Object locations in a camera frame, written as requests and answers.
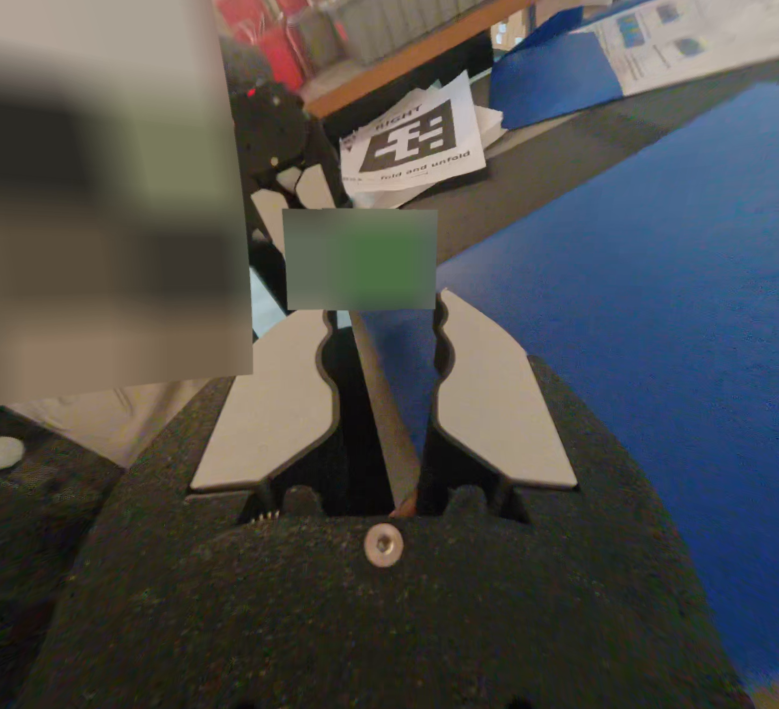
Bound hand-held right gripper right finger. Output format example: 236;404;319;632
433;289;578;490

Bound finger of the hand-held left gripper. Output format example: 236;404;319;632
250;189;287;249
295;164;339;211

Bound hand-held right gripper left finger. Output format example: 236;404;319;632
190;309;340;492

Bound large blue sheet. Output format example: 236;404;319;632
360;82;779;694

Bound red items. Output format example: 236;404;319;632
209;0;308;92

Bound white paper with black tag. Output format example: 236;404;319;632
339;71;488;194

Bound person's grey trousers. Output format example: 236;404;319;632
9;373;245;470

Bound wooden shelf board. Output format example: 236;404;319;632
303;0;544;120

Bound white paper sheets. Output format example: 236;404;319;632
473;105;506;149

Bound blue folded sheet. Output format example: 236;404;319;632
488;6;626;132

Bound white printed instruction sheet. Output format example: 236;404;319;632
583;0;779;97

